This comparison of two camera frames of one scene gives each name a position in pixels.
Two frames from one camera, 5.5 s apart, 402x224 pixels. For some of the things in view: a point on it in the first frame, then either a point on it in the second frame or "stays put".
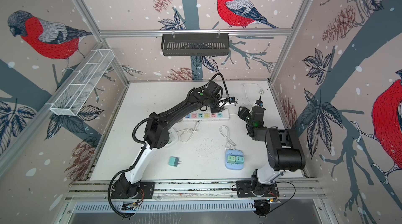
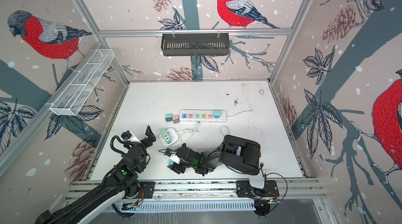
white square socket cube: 173,135 stays put
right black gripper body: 247,115 → 182,164
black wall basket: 194,44 stays put
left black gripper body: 213,104 → 144,153
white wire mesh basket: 82,82 stays put
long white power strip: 206,116 stays put
